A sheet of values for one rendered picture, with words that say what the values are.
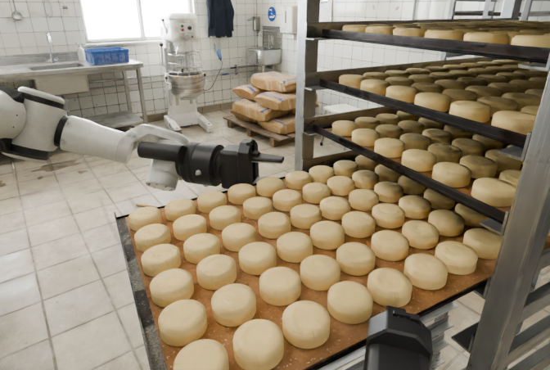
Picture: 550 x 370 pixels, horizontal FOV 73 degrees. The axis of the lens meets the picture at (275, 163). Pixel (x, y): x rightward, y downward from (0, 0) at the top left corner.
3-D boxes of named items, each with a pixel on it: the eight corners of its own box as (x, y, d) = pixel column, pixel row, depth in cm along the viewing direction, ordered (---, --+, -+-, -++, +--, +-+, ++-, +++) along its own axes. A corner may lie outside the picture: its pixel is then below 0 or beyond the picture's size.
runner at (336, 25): (313, 40, 67) (314, 22, 65) (305, 39, 69) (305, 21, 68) (526, 30, 94) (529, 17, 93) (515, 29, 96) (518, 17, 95)
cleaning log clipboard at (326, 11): (333, 33, 441) (335, -4, 425) (332, 33, 440) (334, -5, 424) (317, 32, 461) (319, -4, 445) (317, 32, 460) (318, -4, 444)
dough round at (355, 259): (342, 250, 53) (343, 237, 52) (378, 259, 50) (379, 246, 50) (331, 270, 49) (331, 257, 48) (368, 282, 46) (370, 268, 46)
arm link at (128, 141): (178, 180, 84) (115, 164, 81) (187, 143, 87) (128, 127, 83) (180, 174, 78) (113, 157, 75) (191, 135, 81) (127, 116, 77)
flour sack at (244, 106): (229, 111, 469) (228, 98, 463) (255, 106, 494) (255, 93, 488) (265, 124, 419) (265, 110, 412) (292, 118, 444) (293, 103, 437)
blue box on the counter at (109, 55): (93, 65, 398) (91, 51, 392) (85, 61, 419) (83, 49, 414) (130, 61, 421) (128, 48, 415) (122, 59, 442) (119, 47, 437)
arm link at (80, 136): (114, 171, 82) (17, 146, 77) (128, 126, 82) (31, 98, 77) (105, 174, 72) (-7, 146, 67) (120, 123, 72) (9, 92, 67)
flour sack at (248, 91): (249, 103, 448) (249, 89, 441) (232, 97, 479) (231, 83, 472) (295, 95, 487) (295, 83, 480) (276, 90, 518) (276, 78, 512)
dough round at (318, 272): (296, 288, 46) (296, 275, 45) (304, 263, 50) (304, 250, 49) (337, 295, 44) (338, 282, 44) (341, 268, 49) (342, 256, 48)
